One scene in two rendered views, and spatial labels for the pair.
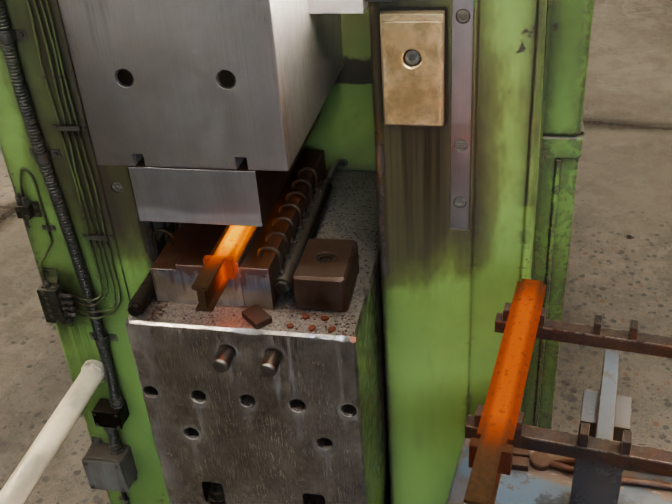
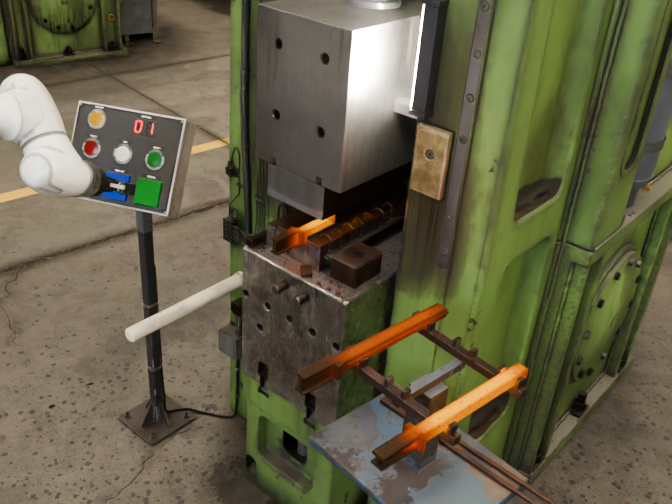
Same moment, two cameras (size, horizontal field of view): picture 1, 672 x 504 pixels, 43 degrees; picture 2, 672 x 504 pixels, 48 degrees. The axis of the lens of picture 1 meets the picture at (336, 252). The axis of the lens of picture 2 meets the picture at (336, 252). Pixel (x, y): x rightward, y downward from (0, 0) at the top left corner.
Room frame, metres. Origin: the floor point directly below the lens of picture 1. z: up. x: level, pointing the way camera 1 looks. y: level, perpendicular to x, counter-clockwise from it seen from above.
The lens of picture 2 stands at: (-0.42, -0.64, 1.98)
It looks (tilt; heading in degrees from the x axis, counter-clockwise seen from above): 31 degrees down; 25
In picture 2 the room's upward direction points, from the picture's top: 5 degrees clockwise
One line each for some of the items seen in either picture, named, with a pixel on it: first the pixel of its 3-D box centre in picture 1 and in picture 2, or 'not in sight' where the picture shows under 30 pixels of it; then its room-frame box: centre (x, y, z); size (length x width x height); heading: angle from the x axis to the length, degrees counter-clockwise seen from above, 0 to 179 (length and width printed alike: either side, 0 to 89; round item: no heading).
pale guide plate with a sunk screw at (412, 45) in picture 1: (413, 69); (430, 161); (1.17, -0.13, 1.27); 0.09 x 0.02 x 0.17; 76
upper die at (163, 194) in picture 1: (236, 137); (346, 169); (1.33, 0.15, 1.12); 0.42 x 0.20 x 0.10; 166
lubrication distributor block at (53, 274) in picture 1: (58, 303); (232, 230); (1.33, 0.54, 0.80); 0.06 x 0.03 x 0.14; 76
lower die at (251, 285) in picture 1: (247, 217); (342, 219); (1.33, 0.15, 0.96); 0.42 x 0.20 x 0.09; 166
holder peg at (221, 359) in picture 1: (223, 359); (279, 287); (1.04, 0.19, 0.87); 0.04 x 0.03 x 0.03; 166
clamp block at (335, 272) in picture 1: (327, 274); (356, 264); (1.14, 0.02, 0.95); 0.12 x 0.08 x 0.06; 166
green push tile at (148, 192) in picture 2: not in sight; (148, 193); (1.07, 0.65, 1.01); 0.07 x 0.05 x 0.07; 101
